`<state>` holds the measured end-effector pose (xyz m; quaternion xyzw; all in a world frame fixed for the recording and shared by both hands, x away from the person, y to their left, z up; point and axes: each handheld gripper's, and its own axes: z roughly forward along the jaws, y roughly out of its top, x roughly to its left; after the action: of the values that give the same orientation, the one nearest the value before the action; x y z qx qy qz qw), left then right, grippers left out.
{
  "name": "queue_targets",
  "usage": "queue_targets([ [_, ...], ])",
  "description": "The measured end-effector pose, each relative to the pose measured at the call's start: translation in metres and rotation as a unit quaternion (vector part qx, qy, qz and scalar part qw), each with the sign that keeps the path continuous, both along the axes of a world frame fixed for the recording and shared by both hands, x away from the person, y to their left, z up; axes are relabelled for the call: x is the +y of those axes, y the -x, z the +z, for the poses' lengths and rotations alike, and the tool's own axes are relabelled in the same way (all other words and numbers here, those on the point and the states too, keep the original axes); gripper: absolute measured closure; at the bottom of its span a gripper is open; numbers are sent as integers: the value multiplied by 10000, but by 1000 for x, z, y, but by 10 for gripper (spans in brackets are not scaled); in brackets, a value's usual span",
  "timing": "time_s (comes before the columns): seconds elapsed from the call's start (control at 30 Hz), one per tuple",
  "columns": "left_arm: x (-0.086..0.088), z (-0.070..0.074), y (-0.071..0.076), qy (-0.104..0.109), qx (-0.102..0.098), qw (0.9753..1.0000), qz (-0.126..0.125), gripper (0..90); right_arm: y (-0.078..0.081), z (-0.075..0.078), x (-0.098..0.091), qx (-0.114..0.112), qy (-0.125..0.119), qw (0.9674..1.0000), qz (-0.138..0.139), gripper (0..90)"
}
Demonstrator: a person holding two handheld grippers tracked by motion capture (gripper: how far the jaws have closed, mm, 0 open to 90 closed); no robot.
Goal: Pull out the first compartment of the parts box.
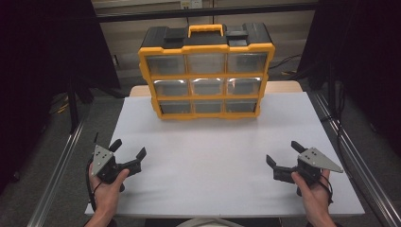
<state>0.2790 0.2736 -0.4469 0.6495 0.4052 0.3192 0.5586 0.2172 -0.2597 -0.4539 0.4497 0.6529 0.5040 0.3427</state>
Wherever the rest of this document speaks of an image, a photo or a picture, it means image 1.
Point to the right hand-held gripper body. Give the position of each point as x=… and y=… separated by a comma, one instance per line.
x=315, y=159

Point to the group of clear plastic drawers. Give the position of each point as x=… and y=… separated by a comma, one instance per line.
x=205, y=86

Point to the yellow and black organizer cabinet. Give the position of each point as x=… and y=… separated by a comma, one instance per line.
x=206, y=40

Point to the black horizontal bar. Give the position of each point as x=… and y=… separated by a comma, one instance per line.
x=205, y=12

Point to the aluminium floor rail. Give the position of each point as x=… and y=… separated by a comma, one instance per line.
x=55, y=176
x=362, y=176

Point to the person's left hand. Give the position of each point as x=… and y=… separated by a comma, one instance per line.
x=105, y=195

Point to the black metal stand post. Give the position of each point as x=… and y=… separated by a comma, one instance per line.
x=73, y=104

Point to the person's right hand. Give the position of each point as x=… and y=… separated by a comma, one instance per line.
x=310, y=197

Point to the white wall socket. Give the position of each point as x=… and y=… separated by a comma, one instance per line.
x=191, y=3

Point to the black curtain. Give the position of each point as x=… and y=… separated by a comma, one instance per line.
x=41, y=63
x=365, y=56

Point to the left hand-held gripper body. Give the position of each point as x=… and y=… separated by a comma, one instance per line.
x=101, y=159

